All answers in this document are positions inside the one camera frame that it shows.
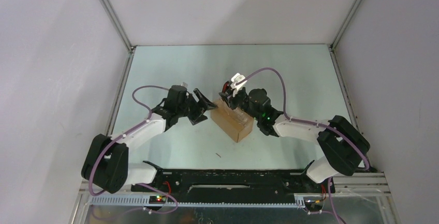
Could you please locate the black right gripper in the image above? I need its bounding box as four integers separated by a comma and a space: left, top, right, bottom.
219, 86, 261, 121

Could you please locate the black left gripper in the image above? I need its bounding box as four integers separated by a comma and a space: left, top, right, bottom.
177, 88, 217, 125

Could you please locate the brown cardboard express box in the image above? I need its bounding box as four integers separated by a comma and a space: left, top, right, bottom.
210, 99, 254, 143

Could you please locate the red black utility knife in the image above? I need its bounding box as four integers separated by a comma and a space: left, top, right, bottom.
222, 81, 230, 94

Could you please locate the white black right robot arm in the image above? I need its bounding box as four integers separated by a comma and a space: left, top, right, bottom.
219, 87, 370, 192

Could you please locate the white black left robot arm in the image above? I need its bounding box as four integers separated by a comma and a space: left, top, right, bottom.
81, 85, 217, 196

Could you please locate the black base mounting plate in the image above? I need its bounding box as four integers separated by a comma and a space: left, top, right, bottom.
130, 165, 335, 205

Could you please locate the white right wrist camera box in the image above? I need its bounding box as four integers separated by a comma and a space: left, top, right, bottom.
230, 73, 247, 97

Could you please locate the aluminium frame rail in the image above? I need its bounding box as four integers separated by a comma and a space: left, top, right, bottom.
70, 169, 400, 223

